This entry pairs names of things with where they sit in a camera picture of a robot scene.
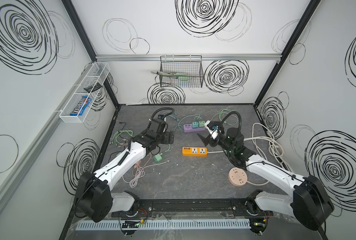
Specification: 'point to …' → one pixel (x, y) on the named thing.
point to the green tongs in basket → (176, 75)
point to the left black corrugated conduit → (164, 116)
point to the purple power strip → (188, 128)
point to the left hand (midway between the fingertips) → (167, 133)
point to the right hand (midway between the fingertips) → (206, 125)
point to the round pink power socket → (237, 177)
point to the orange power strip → (194, 151)
